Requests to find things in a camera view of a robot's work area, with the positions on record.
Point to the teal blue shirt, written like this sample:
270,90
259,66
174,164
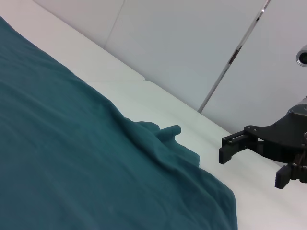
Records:
72,143

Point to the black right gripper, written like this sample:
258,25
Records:
280,141

